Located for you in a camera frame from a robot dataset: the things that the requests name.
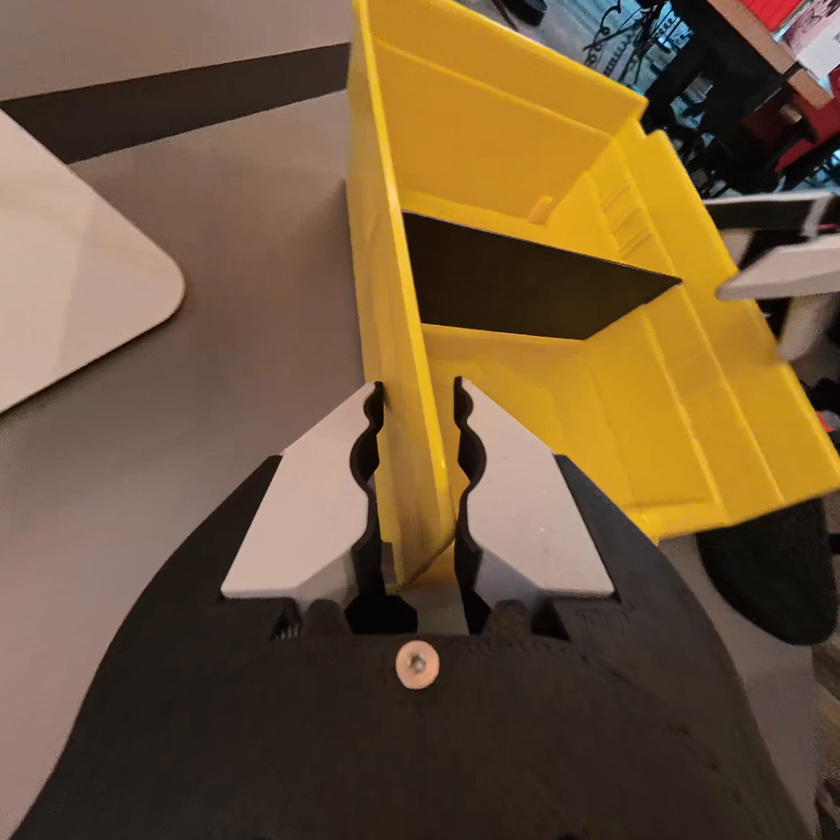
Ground wooden top desk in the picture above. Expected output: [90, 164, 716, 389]
[705, 0, 840, 109]

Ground black bin divider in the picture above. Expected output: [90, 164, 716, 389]
[402, 211, 683, 341]

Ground red office chair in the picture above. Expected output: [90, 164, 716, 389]
[742, 85, 840, 191]

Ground yellow divided plastic bin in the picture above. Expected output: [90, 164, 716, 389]
[346, 0, 840, 588]

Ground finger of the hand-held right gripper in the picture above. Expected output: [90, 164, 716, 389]
[702, 193, 840, 236]
[717, 239, 840, 301]

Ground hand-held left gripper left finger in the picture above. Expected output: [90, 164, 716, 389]
[221, 382, 385, 601]

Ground black elbow rest pad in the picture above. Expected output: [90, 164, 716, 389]
[696, 497, 829, 645]

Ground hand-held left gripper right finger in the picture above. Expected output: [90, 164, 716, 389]
[456, 377, 621, 601]

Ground white stand with instruction sheet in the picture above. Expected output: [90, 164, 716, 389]
[0, 110, 186, 416]

